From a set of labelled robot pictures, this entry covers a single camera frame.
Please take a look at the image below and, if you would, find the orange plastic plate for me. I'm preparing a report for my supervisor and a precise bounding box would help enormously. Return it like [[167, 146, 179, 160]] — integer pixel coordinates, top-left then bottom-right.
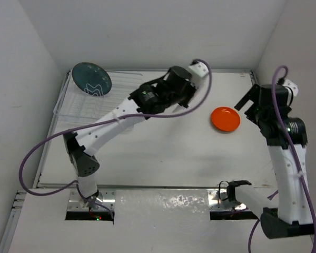
[[210, 106, 241, 132]]

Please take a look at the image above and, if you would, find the dark green rimmed plate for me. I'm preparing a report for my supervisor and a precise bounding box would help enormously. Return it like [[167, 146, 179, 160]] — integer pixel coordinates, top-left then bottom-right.
[[72, 62, 112, 96]]

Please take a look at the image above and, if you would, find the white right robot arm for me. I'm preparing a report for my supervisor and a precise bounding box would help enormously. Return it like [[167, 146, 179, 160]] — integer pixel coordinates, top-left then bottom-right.
[[226, 84, 314, 239]]

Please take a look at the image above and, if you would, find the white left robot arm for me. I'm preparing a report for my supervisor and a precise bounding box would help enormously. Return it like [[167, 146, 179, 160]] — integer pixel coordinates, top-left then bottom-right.
[[63, 66, 196, 199]]

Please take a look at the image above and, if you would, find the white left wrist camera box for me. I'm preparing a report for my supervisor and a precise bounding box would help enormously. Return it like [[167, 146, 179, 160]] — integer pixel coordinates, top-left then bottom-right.
[[186, 60, 209, 89]]

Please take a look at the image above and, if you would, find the thin black cable right base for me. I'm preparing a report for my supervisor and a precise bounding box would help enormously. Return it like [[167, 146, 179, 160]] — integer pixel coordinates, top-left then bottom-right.
[[217, 180, 234, 205]]

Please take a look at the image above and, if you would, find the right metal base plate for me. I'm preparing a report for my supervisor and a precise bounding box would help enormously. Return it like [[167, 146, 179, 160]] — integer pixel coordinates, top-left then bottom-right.
[[208, 189, 249, 212]]

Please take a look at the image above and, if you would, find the metal base plate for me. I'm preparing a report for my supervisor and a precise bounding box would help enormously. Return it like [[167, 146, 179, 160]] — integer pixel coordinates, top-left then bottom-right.
[[208, 189, 249, 212], [67, 190, 116, 212]]

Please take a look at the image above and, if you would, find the white wire dish rack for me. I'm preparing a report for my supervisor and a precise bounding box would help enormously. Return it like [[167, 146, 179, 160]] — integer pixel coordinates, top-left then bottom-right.
[[53, 71, 143, 125]]

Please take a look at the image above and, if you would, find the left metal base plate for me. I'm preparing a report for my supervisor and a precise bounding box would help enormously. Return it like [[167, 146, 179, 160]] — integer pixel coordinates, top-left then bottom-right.
[[67, 190, 116, 212]]

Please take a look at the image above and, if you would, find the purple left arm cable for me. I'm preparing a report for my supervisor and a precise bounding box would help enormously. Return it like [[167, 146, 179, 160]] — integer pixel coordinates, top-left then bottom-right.
[[18, 58, 213, 219]]

